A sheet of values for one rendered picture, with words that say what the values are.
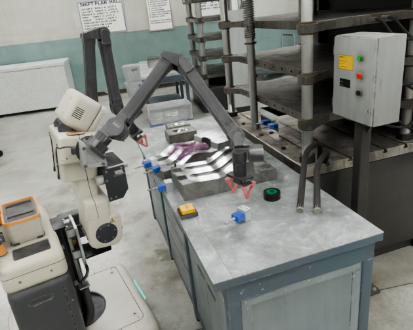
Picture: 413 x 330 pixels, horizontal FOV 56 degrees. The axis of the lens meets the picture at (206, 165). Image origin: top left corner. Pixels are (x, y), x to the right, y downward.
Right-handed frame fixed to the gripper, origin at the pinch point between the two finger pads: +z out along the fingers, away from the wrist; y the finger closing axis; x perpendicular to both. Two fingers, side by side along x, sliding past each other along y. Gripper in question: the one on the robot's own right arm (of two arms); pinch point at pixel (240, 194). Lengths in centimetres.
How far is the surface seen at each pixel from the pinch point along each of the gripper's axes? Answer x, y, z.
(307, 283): -1.2, -34.5, 27.0
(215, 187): -8.2, 27.2, 9.4
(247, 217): -0.7, -3.0, 10.3
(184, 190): 6.5, 32.7, 7.7
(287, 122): -93, 53, 2
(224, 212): 0.9, 10.2, 12.8
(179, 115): -192, 328, 69
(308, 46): -67, 19, -51
